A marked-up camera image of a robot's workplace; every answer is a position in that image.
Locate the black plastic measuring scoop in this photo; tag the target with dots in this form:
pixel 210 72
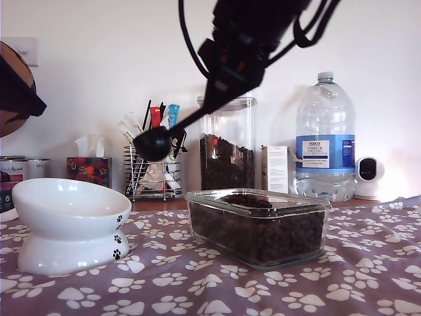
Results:
pixel 151 146

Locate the white printed carton box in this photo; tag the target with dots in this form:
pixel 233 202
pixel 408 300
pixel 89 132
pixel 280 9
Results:
pixel 275 168

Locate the plain white paper sachet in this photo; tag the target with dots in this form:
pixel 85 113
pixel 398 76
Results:
pixel 165 121

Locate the round brown wooden board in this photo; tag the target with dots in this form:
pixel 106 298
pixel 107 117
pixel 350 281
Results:
pixel 16 62

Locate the metal can white label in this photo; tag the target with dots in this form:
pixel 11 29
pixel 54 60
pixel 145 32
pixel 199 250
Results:
pixel 39 168

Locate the white wall switch plate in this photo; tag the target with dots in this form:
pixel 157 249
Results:
pixel 29 49

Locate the metal can maroon label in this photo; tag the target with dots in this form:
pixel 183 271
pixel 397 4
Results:
pixel 13 168

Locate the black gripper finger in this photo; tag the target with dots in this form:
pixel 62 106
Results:
pixel 16 95
pixel 246 82
pixel 218 85

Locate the white paper tissue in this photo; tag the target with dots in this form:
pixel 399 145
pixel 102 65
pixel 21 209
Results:
pixel 89 146

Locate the rectangular glass food container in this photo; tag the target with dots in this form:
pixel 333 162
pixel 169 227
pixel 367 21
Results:
pixel 306 230

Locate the white green printed sachet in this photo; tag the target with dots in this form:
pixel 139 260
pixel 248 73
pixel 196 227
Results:
pixel 124 130
pixel 133 120

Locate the grey paw print cloth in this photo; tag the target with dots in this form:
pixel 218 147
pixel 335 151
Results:
pixel 210 296

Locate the blue sachet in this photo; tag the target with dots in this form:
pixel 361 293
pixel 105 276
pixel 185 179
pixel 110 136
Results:
pixel 173 113

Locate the small white round camera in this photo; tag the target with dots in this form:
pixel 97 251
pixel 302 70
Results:
pixel 370 177

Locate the large clear water bottle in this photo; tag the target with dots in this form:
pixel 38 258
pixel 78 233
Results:
pixel 325 115

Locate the tall clear storage jar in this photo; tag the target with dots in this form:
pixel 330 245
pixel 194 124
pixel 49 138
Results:
pixel 243 125

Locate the brown cat food kibble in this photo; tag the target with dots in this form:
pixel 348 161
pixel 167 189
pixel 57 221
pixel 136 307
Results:
pixel 230 237
pixel 227 164

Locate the dark and white bag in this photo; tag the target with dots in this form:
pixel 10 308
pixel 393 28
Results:
pixel 6 200

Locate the floral tissue box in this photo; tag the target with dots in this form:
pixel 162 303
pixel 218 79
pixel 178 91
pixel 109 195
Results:
pixel 89 171

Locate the red sachet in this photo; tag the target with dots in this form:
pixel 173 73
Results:
pixel 155 116

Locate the white raised cat bowl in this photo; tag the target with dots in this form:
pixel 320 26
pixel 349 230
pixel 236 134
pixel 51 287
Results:
pixel 65 250

